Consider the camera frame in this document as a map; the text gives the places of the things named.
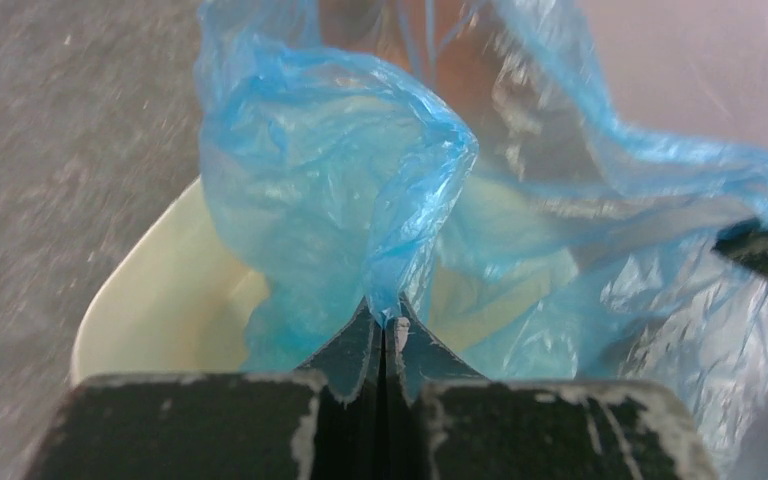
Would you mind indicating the beige trash bin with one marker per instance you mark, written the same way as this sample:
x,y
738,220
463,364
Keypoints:
x,y
179,301

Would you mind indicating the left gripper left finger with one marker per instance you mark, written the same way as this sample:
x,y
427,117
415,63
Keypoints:
x,y
347,424

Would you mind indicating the blue plastic trash bag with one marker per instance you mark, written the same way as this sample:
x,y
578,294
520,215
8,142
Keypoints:
x,y
465,155

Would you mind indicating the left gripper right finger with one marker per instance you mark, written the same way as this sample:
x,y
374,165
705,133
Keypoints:
x,y
412,357

